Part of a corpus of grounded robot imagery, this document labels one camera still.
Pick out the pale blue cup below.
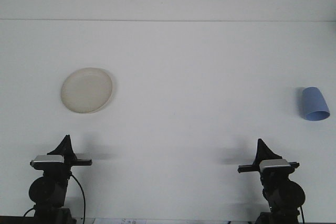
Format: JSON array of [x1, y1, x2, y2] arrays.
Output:
[[301, 86, 331, 122]]

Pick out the pale round plate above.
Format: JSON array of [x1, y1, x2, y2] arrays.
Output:
[[60, 67, 116, 115]]

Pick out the white printed paper sheet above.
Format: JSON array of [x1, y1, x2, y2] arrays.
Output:
[[93, 218, 139, 224]]

